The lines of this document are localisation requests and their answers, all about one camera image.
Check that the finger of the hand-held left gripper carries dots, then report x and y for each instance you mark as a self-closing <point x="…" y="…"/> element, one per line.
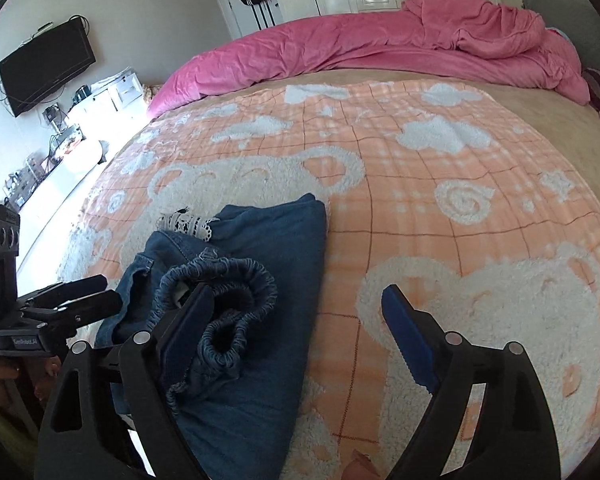
<point x="70" y="290"/>
<point x="80" y="310"/>

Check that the person's right hand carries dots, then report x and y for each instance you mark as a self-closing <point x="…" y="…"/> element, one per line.
<point x="361" y="467"/>

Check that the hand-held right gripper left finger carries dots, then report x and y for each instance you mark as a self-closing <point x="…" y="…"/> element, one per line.
<point x="185" y="325"/>

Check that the black wall television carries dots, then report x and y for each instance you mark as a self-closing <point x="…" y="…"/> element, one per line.
<point x="45" y="72"/>

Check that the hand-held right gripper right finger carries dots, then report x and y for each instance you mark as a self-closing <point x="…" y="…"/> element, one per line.
<point x="410" y="335"/>

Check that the white desk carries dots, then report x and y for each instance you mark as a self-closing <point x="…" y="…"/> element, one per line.
<point x="65" y="180"/>

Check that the white storage box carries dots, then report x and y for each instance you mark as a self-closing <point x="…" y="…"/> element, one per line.
<point x="125" y="92"/>

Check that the blue denim pants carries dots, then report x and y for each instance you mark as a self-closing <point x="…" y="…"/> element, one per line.
<point x="270" y="240"/>

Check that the pink duvet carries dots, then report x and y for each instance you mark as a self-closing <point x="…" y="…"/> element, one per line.
<point x="355" y="45"/>

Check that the grey cushion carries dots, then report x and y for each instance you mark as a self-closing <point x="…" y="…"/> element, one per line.
<point x="575" y="15"/>

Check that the peach printed fleece blanket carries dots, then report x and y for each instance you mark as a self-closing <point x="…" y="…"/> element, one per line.
<point x="405" y="210"/>

